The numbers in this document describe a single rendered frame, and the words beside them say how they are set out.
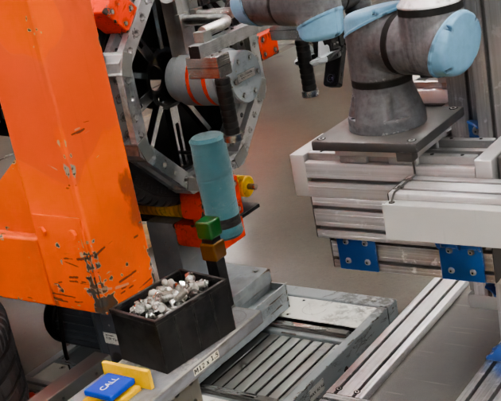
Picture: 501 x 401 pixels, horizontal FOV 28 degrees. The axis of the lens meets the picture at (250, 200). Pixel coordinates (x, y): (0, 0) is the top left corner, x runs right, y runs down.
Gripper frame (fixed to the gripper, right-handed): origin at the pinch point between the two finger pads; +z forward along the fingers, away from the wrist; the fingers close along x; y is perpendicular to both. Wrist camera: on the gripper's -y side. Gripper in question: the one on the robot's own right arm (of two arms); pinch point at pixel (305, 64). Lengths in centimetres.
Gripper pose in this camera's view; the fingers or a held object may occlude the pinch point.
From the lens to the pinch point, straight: 252.5
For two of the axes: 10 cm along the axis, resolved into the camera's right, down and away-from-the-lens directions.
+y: -1.8, -9.3, -3.4
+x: 8.1, 0.6, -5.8
